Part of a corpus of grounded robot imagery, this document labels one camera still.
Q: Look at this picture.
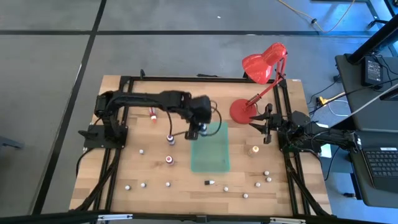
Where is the dark grey side desk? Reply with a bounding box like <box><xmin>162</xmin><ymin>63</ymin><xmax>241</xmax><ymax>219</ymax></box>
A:
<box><xmin>335</xmin><ymin>53</ymin><xmax>398</xmax><ymax>134</ymax></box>

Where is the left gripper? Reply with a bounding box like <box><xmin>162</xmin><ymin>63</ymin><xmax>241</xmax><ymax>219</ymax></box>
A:
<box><xmin>184</xmin><ymin>95</ymin><xmax>213</xmax><ymax>140</ymax></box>

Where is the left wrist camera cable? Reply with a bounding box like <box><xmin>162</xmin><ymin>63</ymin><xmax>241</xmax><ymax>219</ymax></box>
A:
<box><xmin>166</xmin><ymin>100</ymin><xmax>223</xmax><ymax>138</ymax></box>

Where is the yellow plug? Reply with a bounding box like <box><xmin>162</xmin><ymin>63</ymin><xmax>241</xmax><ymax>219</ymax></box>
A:
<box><xmin>317</xmin><ymin>95</ymin><xmax>346</xmax><ymax>107</ymax></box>

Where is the black power adapter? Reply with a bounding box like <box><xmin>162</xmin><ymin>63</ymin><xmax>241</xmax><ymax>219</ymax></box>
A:
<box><xmin>361</xmin><ymin>55</ymin><xmax>384</xmax><ymax>90</ymax></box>

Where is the green translucent plastic bin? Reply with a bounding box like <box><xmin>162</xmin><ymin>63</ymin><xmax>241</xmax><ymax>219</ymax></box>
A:
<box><xmin>190</xmin><ymin>121</ymin><xmax>231</xmax><ymax>174</ymax></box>

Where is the black chair base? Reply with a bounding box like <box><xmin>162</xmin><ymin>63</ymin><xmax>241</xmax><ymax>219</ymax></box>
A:
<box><xmin>368</xmin><ymin>0</ymin><xmax>398</xmax><ymax>29</ymax></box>

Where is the black slanted post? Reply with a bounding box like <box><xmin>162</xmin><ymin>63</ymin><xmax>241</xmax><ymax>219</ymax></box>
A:
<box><xmin>346</xmin><ymin>14</ymin><xmax>398</xmax><ymax>65</ymax></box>

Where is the black aluminium table frame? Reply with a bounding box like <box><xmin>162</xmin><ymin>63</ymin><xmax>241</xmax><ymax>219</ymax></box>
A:
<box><xmin>70</xmin><ymin>68</ymin><xmax>332</xmax><ymax>218</ymax></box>

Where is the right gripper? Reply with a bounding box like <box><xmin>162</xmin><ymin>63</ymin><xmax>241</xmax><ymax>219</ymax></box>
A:
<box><xmin>249</xmin><ymin>103</ymin><xmax>290</xmax><ymax>145</ymax></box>

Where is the black laptop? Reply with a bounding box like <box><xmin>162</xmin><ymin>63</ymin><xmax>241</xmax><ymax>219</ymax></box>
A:
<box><xmin>350</xmin><ymin>130</ymin><xmax>398</xmax><ymax>208</ymax></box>

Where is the black crossbar with silver brackets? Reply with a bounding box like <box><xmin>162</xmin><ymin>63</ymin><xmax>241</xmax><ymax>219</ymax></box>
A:
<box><xmin>0</xmin><ymin>210</ymin><xmax>398</xmax><ymax>224</ymax></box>

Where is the grey slanted rod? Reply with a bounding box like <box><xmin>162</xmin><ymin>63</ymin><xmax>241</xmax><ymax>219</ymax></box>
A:
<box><xmin>351</xmin><ymin>82</ymin><xmax>398</xmax><ymax>114</ymax></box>

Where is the grey floor object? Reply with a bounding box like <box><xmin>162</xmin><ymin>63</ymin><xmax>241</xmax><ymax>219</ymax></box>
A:
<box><xmin>0</xmin><ymin>135</ymin><xmax>25</xmax><ymax>151</ymax></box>

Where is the red desk lamp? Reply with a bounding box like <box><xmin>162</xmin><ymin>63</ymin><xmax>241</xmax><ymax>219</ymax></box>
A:
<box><xmin>229</xmin><ymin>42</ymin><xmax>289</xmax><ymax>125</ymax></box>

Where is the yellow extension cord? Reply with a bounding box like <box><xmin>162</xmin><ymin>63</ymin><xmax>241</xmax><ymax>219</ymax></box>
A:
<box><xmin>277</xmin><ymin>0</ymin><xmax>356</xmax><ymax>34</ymax></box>

